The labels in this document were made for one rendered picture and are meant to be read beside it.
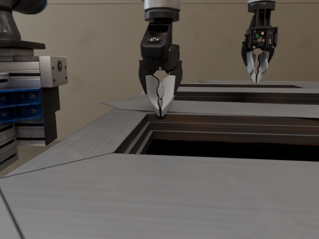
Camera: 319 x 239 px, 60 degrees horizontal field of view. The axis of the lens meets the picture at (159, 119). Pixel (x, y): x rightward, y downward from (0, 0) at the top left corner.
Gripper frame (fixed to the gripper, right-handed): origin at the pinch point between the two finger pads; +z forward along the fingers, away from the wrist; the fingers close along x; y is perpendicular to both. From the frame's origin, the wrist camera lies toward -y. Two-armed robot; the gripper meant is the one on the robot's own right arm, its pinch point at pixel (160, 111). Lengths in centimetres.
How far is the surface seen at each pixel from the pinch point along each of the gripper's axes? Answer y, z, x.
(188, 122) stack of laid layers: 1.1, 2.5, -5.9
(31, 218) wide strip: -40.4, 0.9, 4.8
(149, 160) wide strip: -27.6, 0.9, -2.0
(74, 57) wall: 259, -15, 131
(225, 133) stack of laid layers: -0.3, 4.3, -13.7
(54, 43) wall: 256, -30, 154
